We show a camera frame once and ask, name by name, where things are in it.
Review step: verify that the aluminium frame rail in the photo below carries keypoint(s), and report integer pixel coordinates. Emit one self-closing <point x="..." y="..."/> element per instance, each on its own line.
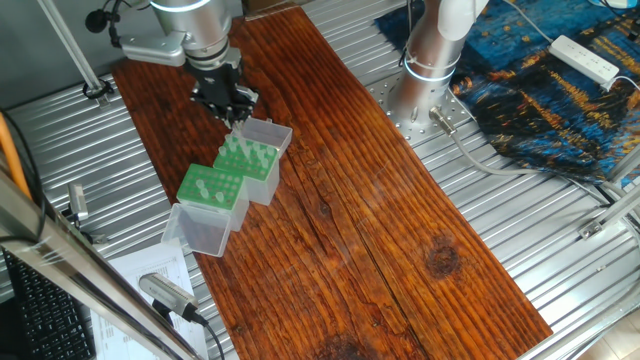
<point x="612" y="212"/>

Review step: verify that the black computer keyboard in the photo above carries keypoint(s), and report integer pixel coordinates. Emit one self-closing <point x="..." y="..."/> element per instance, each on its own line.
<point x="50" y="320"/>

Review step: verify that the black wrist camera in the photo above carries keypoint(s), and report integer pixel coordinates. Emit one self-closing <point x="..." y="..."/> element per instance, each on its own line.
<point x="96" y="21"/>

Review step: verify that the white printed paper sheet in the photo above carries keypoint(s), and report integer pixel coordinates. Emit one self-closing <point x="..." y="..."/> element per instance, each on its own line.
<point x="150" y="272"/>

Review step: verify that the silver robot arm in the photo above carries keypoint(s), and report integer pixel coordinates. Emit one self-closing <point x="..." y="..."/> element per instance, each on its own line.
<point x="195" y="25"/>

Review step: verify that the clear large pipette tip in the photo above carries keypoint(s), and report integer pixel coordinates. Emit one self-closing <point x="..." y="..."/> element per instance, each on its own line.
<point x="204" y="192"/>
<point x="264" y="161"/>
<point x="271" y="150"/>
<point x="247" y="151"/>
<point x="219" y="196"/>
<point x="257" y="146"/>
<point x="245" y="145"/>
<point x="240" y="134"/>
<point x="198" y="183"/>
<point x="230" y="140"/>
<point x="222" y="151"/>
<point x="233" y="148"/>
<point x="260" y="153"/>

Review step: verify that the thin silver rod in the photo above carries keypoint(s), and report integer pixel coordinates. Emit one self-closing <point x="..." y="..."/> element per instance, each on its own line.
<point x="68" y="45"/>

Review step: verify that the brown wooden board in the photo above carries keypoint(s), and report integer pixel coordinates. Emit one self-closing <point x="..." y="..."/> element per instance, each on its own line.
<point x="350" y="225"/>

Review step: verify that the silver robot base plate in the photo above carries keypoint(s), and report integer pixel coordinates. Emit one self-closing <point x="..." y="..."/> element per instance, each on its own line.
<point x="417" y="132"/>

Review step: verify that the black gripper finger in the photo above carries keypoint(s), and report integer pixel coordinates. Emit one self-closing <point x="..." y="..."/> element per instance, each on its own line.
<point x="248" y="104"/>
<point x="220" y="112"/>

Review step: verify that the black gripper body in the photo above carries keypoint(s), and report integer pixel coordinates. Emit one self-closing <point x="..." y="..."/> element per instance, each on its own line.
<point x="217" y="82"/>

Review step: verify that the small grey mounted device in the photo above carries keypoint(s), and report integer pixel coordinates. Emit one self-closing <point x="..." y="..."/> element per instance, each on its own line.
<point x="77" y="200"/>

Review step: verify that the silver camera mount bracket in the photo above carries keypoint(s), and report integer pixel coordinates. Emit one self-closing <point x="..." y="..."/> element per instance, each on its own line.
<point x="155" y="50"/>

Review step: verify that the orange tube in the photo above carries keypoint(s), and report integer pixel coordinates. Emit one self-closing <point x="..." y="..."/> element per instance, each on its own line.
<point x="11" y="160"/>

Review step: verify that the clear box green tip rack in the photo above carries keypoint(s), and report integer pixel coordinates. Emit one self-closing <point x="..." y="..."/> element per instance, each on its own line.
<point x="200" y="235"/>
<point x="262" y="187"/>

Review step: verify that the white power strip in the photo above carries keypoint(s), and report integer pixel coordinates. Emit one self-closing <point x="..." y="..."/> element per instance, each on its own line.
<point x="582" y="59"/>

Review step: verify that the aluminium frame bar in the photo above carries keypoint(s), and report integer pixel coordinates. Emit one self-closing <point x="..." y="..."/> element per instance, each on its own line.
<point x="75" y="270"/>

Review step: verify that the silver exterior camera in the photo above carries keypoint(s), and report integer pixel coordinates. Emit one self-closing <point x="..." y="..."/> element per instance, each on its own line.
<point x="165" y="292"/>

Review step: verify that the blue painted cloth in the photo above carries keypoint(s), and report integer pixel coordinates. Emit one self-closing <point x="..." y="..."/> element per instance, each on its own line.
<point x="525" y="115"/>

